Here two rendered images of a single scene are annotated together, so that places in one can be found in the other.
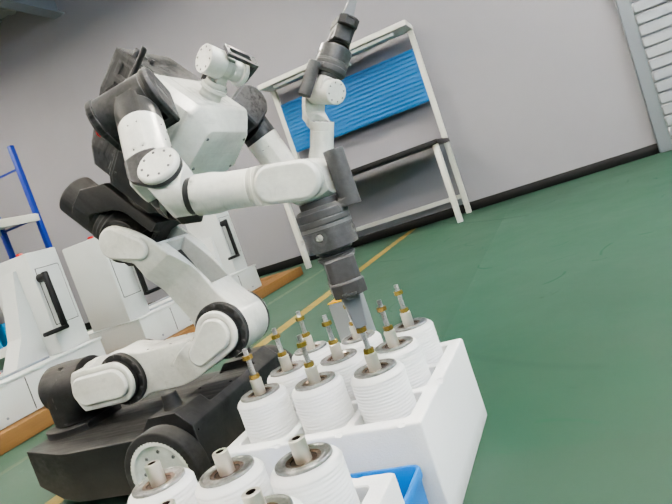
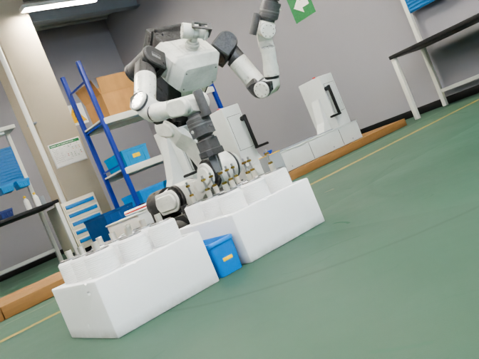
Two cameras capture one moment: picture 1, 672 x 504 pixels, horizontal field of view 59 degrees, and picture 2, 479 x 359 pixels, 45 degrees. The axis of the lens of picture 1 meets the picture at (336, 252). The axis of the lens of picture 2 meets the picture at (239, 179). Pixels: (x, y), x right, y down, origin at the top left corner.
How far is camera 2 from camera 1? 1.35 m
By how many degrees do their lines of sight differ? 30
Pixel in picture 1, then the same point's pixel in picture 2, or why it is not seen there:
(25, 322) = (174, 168)
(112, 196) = not seen: hidden behind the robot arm
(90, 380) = (162, 199)
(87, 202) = not seen: hidden behind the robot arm
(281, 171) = (173, 103)
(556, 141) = not seen: outside the picture
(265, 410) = (192, 210)
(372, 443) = (219, 224)
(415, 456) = (233, 230)
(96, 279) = (223, 138)
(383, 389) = (224, 200)
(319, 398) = (206, 204)
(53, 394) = (150, 206)
